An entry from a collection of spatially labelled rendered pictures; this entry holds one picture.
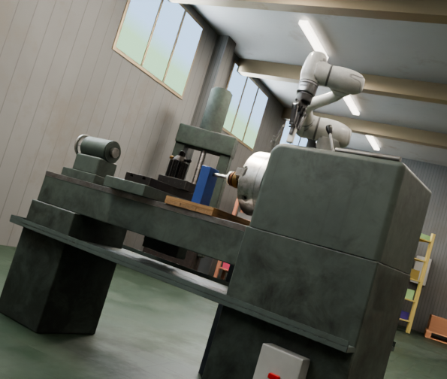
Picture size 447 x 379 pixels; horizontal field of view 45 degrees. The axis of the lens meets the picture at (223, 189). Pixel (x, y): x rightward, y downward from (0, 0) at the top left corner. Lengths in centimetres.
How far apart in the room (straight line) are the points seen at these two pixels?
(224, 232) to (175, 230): 28
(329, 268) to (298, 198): 32
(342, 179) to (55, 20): 483
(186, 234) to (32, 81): 406
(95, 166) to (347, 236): 167
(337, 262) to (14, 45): 470
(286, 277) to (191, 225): 59
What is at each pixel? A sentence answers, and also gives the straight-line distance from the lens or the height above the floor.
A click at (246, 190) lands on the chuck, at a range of 247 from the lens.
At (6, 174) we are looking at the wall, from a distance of 631.
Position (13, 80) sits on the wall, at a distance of 618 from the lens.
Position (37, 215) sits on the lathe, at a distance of 333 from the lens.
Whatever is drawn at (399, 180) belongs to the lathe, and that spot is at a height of 118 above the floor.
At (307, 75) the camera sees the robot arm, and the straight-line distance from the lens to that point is 255.
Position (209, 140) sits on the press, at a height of 207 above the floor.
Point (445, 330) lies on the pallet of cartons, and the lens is 1264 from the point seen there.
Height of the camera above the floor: 78
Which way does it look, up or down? 5 degrees up
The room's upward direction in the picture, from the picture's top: 17 degrees clockwise
